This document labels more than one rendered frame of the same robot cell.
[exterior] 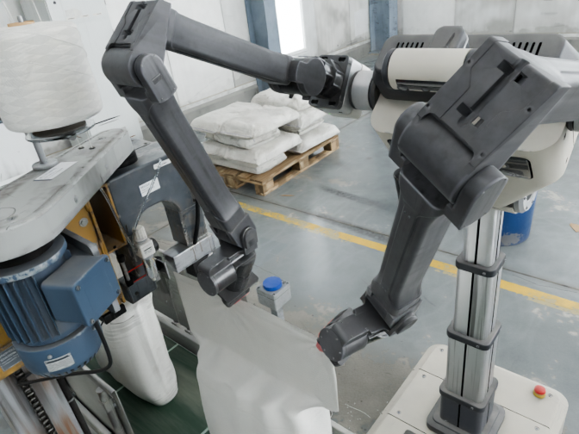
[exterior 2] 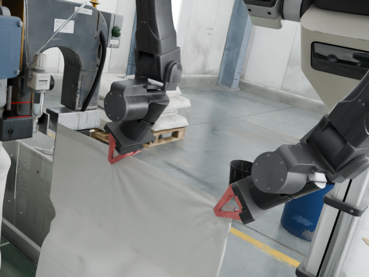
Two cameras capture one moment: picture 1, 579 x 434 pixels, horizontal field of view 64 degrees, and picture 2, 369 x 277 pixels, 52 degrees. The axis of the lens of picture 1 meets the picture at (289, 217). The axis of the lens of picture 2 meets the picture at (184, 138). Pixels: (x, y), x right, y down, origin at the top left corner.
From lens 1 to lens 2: 0.42 m
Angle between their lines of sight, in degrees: 15
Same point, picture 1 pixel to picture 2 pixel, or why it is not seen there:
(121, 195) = (35, 16)
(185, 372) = (10, 270)
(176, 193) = (84, 48)
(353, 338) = (301, 165)
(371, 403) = not seen: outside the picture
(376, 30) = (225, 70)
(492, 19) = (309, 87)
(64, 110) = not seen: outside the picture
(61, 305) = not seen: outside the picture
